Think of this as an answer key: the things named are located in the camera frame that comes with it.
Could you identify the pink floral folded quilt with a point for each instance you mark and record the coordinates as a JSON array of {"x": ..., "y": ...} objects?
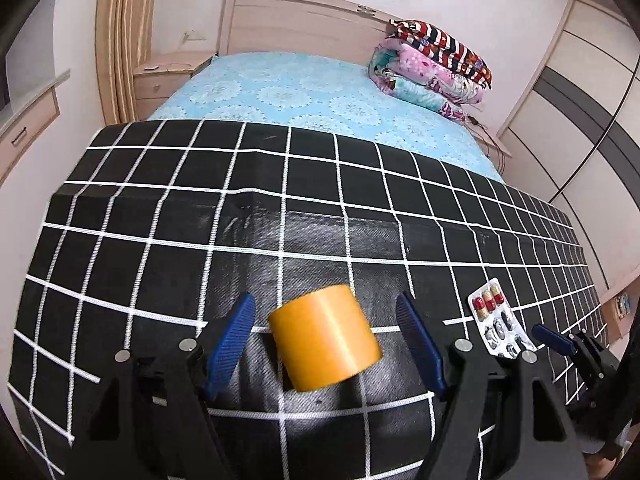
[{"x": 425, "y": 67}]

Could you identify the striped folded quilt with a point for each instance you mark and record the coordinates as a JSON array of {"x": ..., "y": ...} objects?
[{"x": 450, "y": 47}]

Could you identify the silver pill blister pack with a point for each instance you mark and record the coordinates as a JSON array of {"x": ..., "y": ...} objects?
[{"x": 492, "y": 305}]

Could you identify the yellow tape roll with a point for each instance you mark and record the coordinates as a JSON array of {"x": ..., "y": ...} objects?
[{"x": 325, "y": 335}]

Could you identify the black white checked blanket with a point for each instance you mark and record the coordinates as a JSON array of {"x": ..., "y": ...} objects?
[{"x": 300, "y": 200}]

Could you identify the blue floral folded quilt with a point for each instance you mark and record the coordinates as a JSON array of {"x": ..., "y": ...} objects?
[{"x": 415, "y": 92}]

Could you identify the small pale object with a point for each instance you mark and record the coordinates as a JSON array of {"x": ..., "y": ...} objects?
[{"x": 365, "y": 9}]

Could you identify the light wooden nightstand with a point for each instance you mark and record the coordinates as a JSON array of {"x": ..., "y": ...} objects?
[
  {"x": 165, "y": 85},
  {"x": 500, "y": 147}
]

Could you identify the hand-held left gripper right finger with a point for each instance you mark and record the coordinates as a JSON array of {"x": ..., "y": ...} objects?
[{"x": 422, "y": 347}]

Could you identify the window seat drawer cabinet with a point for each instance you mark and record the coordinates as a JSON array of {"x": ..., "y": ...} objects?
[{"x": 25, "y": 130}]

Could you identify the light wooden furniture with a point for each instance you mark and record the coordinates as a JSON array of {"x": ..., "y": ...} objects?
[{"x": 617, "y": 310}]

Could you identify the sliding door wardrobe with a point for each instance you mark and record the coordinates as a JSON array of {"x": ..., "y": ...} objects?
[{"x": 575, "y": 110}]

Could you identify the light wooden headboard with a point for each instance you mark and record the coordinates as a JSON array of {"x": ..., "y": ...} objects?
[{"x": 300, "y": 25}]

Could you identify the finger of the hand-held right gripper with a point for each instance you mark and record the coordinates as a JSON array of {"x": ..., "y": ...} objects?
[
  {"x": 592, "y": 350},
  {"x": 550, "y": 336}
]

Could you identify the light blue bed sheet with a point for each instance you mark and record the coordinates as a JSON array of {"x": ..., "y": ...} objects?
[{"x": 310, "y": 90}]

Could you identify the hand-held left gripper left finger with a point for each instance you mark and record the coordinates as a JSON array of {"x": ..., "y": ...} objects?
[{"x": 230, "y": 345}]

